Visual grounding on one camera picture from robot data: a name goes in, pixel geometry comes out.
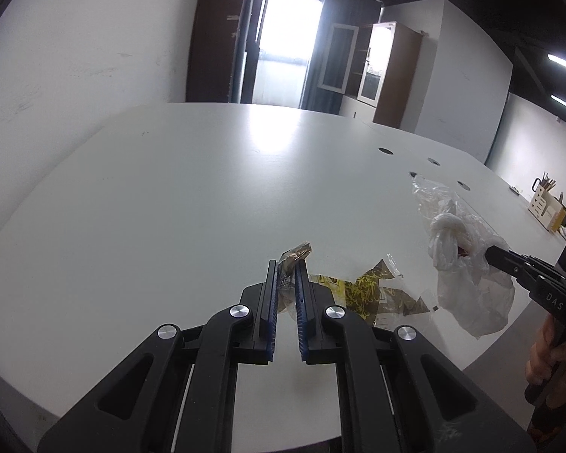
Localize white plastic bag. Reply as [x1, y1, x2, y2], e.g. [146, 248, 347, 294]
[412, 175, 515, 339]

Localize pink snack wrapper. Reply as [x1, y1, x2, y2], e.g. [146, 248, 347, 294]
[310, 259, 431, 330]

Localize gold brown snack wrapper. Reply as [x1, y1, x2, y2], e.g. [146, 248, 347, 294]
[278, 241, 312, 287]

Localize person's right hand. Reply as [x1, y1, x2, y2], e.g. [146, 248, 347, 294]
[526, 315, 566, 409]

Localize wooden pen holder organizer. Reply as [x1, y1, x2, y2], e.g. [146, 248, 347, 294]
[529, 172, 566, 232]

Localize wooden cabinet with glass doors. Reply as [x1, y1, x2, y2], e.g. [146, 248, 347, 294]
[317, 22, 423, 128]

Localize dark brown door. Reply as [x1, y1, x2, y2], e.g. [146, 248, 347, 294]
[186, 0, 253, 103]

